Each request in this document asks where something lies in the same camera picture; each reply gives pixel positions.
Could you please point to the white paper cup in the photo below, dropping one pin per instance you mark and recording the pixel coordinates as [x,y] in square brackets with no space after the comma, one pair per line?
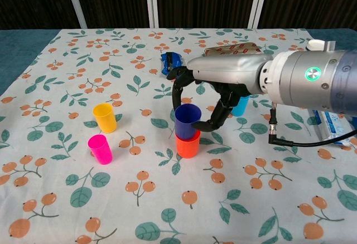
[315,44]

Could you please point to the blue snack packet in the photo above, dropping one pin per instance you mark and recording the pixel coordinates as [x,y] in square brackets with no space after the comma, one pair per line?
[167,60]

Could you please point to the pink plastic cup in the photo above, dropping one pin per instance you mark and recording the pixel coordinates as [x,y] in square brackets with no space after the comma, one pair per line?
[101,153]

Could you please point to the yellow plastic cup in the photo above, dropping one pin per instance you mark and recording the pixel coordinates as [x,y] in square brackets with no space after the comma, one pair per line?
[106,121]

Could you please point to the white blue toothpaste tube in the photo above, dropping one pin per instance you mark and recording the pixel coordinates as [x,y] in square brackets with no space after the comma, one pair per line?
[332,127]

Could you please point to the large orange plastic cup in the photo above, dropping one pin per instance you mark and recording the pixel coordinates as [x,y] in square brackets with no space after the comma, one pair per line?
[187,148]

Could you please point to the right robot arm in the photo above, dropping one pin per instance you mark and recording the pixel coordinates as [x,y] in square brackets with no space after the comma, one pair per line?
[306,82]

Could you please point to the dark blue plastic cup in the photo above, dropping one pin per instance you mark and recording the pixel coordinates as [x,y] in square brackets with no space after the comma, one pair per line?
[185,124]

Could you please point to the light blue plastic cup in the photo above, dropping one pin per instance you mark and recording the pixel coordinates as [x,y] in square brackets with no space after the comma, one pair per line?
[240,109]

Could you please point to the dark slatted partition panel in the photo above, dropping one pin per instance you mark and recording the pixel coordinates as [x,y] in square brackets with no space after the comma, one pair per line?
[111,1]
[203,1]
[33,1]
[309,1]

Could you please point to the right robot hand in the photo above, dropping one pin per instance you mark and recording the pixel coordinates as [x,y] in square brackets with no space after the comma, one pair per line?
[228,70]

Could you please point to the gold red-print wrapped package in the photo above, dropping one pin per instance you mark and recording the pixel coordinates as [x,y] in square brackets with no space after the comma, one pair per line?
[231,48]

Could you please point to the floral print tablecloth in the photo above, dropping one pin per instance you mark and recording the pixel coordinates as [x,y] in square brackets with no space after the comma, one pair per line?
[156,185]

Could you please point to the white partition post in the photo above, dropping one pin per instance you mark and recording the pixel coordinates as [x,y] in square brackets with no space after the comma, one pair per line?
[154,18]
[258,4]
[76,4]

